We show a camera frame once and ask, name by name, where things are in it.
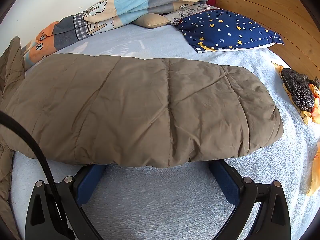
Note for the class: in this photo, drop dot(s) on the blue star print pillow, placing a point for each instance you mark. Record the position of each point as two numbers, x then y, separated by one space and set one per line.
225 30

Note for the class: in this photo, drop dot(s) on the brown quilted jacket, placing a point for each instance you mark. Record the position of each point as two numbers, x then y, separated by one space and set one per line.
140 105

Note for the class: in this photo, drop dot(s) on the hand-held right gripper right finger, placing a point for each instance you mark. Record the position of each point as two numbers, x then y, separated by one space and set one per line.
225 180

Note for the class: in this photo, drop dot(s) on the light blue bed sheet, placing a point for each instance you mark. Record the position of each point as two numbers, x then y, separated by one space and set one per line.
155 205

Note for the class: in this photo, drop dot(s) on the white printed pillow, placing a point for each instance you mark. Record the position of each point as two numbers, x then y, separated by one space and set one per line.
185 12

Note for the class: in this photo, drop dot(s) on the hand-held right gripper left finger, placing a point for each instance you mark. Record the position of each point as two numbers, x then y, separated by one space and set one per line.
87 185

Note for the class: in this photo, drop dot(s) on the wooden headboard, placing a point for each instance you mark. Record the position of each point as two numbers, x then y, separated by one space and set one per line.
262 2

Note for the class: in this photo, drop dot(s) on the orange yellow cloth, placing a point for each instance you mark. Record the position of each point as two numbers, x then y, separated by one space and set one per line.
307 117

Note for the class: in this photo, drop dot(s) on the dark red cloth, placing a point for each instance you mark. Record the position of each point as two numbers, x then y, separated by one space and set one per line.
212 1

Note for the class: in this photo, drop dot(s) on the patchwork patterned pillow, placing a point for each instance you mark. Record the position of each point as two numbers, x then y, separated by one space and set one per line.
105 12

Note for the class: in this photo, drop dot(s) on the small beige pillow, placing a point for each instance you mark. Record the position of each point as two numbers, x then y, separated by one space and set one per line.
151 20

